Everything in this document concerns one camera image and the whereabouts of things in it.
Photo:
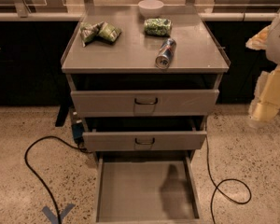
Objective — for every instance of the grey metal drawer cabinet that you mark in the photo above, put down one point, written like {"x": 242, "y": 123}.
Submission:
{"x": 129, "y": 65}

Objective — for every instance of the green chip bag left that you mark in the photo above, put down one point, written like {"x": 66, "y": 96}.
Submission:
{"x": 103, "y": 30}

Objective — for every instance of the white bowl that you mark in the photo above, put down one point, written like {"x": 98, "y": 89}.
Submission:
{"x": 150, "y": 8}

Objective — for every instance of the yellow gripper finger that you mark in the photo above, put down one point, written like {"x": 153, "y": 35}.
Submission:
{"x": 266, "y": 103}
{"x": 258, "y": 41}

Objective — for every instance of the blue power box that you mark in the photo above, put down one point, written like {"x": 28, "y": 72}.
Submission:
{"x": 77, "y": 132}

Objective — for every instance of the green chip bag right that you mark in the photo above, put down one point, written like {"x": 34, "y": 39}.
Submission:
{"x": 158, "y": 27}

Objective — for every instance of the grey middle drawer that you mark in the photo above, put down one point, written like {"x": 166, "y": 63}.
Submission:
{"x": 143, "y": 141}

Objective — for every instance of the green chip bag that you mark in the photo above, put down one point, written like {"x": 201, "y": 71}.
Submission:
{"x": 103, "y": 30}
{"x": 158, "y": 27}

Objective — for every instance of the grey top drawer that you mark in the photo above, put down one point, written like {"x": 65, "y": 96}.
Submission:
{"x": 144, "y": 103}

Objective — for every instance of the grey drawer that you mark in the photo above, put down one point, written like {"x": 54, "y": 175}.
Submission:
{"x": 144, "y": 103}
{"x": 143, "y": 141}
{"x": 146, "y": 190}

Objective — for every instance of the grey bottom drawer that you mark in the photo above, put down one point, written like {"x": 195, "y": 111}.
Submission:
{"x": 146, "y": 190}

